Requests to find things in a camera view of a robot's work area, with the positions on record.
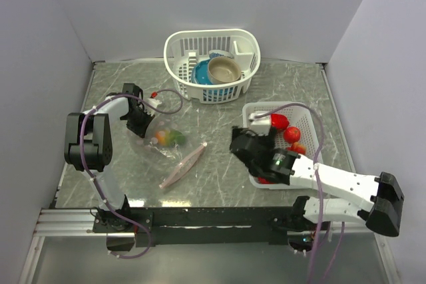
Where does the aluminium frame rail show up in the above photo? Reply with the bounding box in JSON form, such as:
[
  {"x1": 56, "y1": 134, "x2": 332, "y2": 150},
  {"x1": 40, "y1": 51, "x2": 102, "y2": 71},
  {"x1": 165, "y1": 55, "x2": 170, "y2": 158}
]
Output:
[{"x1": 33, "y1": 209, "x2": 370, "y2": 237}]

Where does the white rectangular perforated tray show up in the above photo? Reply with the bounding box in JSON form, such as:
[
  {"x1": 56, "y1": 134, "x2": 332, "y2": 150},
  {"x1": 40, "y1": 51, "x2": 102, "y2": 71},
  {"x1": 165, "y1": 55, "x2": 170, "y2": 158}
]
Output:
[{"x1": 242, "y1": 101, "x2": 320, "y2": 190}]

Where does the orange green fake mango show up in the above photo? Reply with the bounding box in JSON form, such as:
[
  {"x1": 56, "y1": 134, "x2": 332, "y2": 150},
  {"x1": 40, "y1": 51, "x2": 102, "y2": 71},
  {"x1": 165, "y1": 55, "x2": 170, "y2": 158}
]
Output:
[{"x1": 154, "y1": 129, "x2": 186, "y2": 147}]

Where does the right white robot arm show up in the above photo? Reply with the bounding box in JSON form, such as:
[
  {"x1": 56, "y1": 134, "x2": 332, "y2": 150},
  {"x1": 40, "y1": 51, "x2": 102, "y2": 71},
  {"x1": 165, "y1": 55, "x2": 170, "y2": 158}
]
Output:
[{"x1": 230, "y1": 126, "x2": 405, "y2": 237}]

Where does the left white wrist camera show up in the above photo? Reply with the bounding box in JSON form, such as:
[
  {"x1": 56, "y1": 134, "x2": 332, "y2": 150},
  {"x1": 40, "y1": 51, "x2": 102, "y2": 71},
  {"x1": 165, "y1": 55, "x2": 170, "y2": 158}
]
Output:
[{"x1": 147, "y1": 98, "x2": 162, "y2": 108}]

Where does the red fake bell pepper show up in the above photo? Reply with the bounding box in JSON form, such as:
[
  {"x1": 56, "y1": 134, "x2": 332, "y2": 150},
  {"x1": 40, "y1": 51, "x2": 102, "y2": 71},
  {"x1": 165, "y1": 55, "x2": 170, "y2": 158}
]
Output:
[{"x1": 270, "y1": 113, "x2": 290, "y2": 131}]

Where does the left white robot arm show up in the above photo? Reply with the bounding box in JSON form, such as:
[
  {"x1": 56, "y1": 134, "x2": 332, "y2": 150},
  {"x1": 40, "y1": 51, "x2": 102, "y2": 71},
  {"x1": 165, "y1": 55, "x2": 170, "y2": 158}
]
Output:
[{"x1": 64, "y1": 83, "x2": 154, "y2": 232}]

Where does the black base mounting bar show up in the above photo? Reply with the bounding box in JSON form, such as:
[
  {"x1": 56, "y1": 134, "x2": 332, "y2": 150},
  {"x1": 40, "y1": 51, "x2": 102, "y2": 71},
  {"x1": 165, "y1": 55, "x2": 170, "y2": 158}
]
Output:
[{"x1": 93, "y1": 206, "x2": 316, "y2": 247}]

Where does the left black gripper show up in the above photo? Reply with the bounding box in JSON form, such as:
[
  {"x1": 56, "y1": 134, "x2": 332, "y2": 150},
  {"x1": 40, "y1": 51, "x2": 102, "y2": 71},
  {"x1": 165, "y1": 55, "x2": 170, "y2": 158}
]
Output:
[{"x1": 123, "y1": 107, "x2": 155, "y2": 139}]

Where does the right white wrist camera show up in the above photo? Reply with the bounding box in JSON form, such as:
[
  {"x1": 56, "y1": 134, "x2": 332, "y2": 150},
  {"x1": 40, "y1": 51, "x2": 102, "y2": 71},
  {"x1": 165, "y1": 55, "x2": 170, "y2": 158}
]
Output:
[{"x1": 247, "y1": 110, "x2": 272, "y2": 136}]

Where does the clear zip top bag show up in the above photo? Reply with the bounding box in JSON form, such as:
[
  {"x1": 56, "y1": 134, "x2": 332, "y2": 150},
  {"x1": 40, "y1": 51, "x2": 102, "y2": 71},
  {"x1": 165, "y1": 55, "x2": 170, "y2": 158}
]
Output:
[{"x1": 126, "y1": 115, "x2": 208, "y2": 190}]

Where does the red fake tomato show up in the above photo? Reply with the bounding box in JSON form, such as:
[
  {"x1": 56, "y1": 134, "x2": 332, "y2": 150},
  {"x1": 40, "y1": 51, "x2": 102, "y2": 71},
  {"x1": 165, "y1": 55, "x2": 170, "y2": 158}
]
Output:
[{"x1": 283, "y1": 126, "x2": 302, "y2": 144}]

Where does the red fake fruit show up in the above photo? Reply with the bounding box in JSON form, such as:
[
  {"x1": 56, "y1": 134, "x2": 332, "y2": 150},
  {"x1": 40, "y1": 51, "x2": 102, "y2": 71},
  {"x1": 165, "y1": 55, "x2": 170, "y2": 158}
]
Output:
[{"x1": 258, "y1": 178, "x2": 274, "y2": 184}]

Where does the white oval dish basket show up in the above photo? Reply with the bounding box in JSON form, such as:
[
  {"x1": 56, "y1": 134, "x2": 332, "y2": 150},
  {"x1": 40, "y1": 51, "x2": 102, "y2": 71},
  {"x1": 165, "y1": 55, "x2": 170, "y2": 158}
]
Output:
[{"x1": 164, "y1": 29, "x2": 260, "y2": 104}]

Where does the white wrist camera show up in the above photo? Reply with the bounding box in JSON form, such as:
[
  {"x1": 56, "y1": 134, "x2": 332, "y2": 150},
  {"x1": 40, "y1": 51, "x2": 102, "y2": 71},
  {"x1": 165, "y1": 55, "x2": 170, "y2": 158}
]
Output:
[
  {"x1": 147, "y1": 98, "x2": 162, "y2": 108},
  {"x1": 247, "y1": 110, "x2": 272, "y2": 136}
]

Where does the beige ceramic bowl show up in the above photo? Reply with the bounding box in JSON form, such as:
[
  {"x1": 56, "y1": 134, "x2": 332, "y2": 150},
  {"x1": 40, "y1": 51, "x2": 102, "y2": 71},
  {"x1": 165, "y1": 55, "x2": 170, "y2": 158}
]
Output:
[{"x1": 208, "y1": 57, "x2": 242, "y2": 84}]

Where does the white blue floral cup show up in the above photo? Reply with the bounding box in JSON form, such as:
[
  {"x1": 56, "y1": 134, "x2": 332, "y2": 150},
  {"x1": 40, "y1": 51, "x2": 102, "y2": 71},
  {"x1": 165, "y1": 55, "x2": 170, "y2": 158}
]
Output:
[{"x1": 208, "y1": 49, "x2": 234, "y2": 59}]

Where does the blue dotted plate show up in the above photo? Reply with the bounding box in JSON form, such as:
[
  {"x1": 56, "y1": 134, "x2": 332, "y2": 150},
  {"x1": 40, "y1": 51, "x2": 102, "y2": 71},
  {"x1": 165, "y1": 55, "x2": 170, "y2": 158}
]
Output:
[{"x1": 191, "y1": 59, "x2": 212, "y2": 85}]

